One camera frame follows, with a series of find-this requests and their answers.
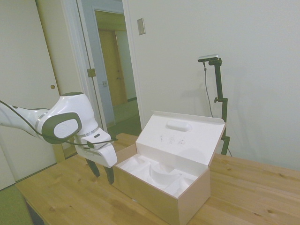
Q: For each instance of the black camera stand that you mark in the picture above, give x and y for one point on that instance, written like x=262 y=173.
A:
x=221 y=103

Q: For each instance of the grey stereo camera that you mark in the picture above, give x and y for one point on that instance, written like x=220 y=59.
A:
x=209 y=57

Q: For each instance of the white open door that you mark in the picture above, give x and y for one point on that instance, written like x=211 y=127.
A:
x=90 y=70

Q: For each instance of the brass door hinge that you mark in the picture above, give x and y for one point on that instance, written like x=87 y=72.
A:
x=91 y=72

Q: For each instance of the cardboard box with hinged lid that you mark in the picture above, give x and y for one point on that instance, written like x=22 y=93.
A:
x=173 y=159

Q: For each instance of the green chair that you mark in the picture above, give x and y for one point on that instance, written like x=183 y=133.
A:
x=12 y=206

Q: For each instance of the wooden hallway door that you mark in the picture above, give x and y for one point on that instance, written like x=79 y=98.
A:
x=117 y=65

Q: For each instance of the white closet door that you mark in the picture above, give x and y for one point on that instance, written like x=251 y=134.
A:
x=21 y=70

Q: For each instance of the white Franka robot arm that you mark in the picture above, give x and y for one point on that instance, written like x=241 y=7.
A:
x=68 y=117

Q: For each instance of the grey wall switch plate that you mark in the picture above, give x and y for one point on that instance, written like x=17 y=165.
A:
x=141 y=26

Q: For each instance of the white moulded box insert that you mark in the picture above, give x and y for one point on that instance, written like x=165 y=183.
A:
x=155 y=174

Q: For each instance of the metal door latch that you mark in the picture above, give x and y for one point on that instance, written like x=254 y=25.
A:
x=104 y=83

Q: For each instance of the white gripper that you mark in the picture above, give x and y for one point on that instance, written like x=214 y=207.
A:
x=99 y=151

